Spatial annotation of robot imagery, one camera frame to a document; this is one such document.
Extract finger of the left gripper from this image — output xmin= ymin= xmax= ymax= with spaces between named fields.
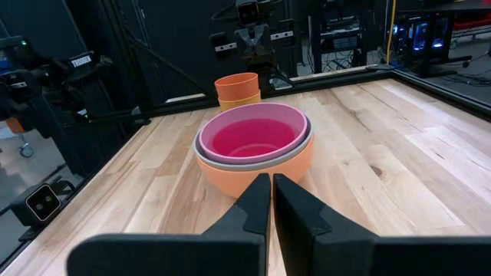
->
xmin=234 ymin=25 xmax=253 ymax=58
xmin=252 ymin=24 xmax=272 ymax=58

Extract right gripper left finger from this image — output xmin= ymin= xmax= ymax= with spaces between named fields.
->
xmin=67 ymin=172 xmax=272 ymax=276

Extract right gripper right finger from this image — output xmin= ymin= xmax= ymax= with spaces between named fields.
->
xmin=272 ymin=172 xmax=491 ymax=276

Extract orange cup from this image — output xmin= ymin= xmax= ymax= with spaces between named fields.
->
xmin=214 ymin=72 xmax=262 ymax=102

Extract magenta bowl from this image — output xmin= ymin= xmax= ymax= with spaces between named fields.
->
xmin=211 ymin=117 xmax=296 ymax=158

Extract grey bowl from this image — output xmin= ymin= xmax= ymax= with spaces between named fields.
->
xmin=193 ymin=114 xmax=315 ymax=173

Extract light pink bowl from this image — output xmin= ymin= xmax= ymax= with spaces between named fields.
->
xmin=198 ymin=102 xmax=309 ymax=166

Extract black desk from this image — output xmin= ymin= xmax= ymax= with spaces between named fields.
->
xmin=308 ymin=0 xmax=369 ymax=74

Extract yellow cup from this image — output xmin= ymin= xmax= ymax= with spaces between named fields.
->
xmin=217 ymin=90 xmax=262 ymax=113

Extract black curtain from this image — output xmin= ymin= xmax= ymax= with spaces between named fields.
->
xmin=0 ymin=0 xmax=304 ymax=116

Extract orange bowl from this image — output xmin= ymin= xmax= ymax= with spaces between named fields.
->
xmin=195 ymin=133 xmax=315 ymax=199

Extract computer with blue lights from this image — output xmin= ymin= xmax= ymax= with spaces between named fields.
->
xmin=390 ymin=15 xmax=448 ymax=54

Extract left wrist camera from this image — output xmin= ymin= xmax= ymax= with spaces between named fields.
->
xmin=236 ymin=0 xmax=262 ymax=26

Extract yellow cable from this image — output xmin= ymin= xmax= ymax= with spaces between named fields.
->
xmin=385 ymin=0 xmax=397 ymax=64

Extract black table-level camera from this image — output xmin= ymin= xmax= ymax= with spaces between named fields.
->
xmin=9 ymin=182 xmax=62 ymax=227

